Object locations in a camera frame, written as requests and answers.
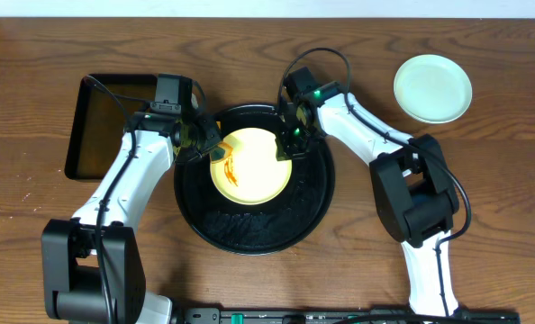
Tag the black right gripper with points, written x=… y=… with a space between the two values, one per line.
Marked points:
x=286 y=148

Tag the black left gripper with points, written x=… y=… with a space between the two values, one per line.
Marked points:
x=206 y=139

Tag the yellow plate with sauce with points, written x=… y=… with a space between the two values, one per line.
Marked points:
x=251 y=174

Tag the mint plate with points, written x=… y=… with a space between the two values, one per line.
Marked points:
x=434 y=111
x=432 y=76

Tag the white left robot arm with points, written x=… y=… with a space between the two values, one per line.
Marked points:
x=92 y=269

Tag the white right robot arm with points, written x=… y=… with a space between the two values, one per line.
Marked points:
x=416 y=196

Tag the black rectangular water tray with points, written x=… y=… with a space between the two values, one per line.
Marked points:
x=99 y=122

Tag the round black serving tray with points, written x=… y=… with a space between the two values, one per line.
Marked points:
x=264 y=228

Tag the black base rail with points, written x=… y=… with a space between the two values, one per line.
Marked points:
x=378 y=316

